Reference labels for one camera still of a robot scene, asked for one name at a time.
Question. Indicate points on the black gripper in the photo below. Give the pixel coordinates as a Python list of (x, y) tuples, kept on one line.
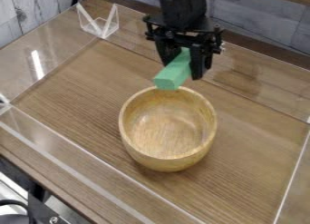
[(182, 26)]

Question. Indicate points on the green rectangular block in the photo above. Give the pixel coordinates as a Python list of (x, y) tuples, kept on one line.
[(171, 77)]

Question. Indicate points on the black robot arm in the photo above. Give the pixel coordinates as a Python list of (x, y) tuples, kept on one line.
[(179, 27)]

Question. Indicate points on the wooden bowl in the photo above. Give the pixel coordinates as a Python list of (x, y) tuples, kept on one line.
[(167, 128)]

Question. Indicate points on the clear acrylic corner bracket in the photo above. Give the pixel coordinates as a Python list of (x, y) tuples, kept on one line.
[(99, 27)]

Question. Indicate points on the black metal stand bracket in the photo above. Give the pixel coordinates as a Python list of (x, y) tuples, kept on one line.
[(43, 214)]

